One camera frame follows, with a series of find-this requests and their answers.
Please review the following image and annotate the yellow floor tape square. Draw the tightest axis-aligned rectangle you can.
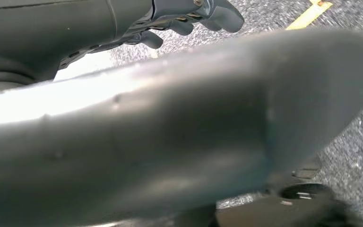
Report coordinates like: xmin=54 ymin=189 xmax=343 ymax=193
xmin=285 ymin=0 xmax=333 ymax=31

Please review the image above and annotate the robot left arm ribbed sleeve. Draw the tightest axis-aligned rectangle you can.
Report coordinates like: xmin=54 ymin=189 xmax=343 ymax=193
xmin=0 ymin=53 xmax=40 ymax=95

